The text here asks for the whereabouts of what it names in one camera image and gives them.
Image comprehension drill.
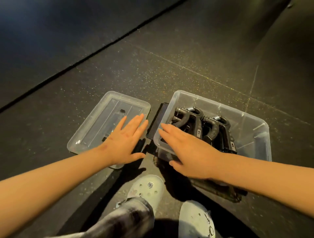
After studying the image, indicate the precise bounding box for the clear plastic bin lid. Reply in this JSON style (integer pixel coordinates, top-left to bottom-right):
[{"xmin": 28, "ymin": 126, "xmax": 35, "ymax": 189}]
[{"xmin": 67, "ymin": 91, "xmax": 151, "ymax": 170}]

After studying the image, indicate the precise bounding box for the clear plastic storage bin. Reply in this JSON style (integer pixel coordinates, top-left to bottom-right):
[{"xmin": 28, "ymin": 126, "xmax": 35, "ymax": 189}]
[{"xmin": 153, "ymin": 90, "xmax": 272, "ymax": 187}]

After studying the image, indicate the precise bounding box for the black hand grip strengthener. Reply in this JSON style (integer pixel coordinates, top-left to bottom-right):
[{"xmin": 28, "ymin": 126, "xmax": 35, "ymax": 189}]
[
  {"xmin": 201, "ymin": 115, "xmax": 237, "ymax": 155},
  {"xmin": 169, "ymin": 106, "xmax": 204, "ymax": 141}
]

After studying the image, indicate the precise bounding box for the person's left forearm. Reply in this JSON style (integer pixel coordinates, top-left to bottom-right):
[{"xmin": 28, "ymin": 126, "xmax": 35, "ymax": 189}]
[{"xmin": 0, "ymin": 144, "xmax": 116, "ymax": 238}]

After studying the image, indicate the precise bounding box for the person's right hand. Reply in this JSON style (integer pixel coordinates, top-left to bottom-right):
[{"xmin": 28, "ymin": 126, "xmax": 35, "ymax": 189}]
[{"xmin": 158, "ymin": 123, "xmax": 224, "ymax": 180}]

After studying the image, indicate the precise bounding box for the black bin latch handle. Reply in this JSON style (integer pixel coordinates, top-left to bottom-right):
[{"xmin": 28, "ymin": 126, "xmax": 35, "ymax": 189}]
[{"xmin": 146, "ymin": 102, "xmax": 170, "ymax": 141}]

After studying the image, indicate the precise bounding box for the person's right forearm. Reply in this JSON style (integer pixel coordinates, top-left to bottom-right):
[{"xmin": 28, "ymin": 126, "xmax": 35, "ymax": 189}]
[{"xmin": 211, "ymin": 151, "xmax": 314, "ymax": 219}]

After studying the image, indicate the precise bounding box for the white clog shoe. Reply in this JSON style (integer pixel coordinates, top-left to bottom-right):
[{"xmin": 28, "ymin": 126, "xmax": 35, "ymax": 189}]
[
  {"xmin": 115, "ymin": 174, "xmax": 165, "ymax": 214},
  {"xmin": 178, "ymin": 200, "xmax": 216, "ymax": 238}
]

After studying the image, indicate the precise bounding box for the grey trouser leg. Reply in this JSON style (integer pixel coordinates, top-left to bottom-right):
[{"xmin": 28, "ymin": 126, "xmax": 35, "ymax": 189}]
[{"xmin": 45, "ymin": 197, "xmax": 156, "ymax": 238}]

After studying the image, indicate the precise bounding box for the person's left hand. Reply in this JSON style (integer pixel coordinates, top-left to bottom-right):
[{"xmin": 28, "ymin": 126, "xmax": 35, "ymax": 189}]
[{"xmin": 102, "ymin": 113, "xmax": 149, "ymax": 168}]

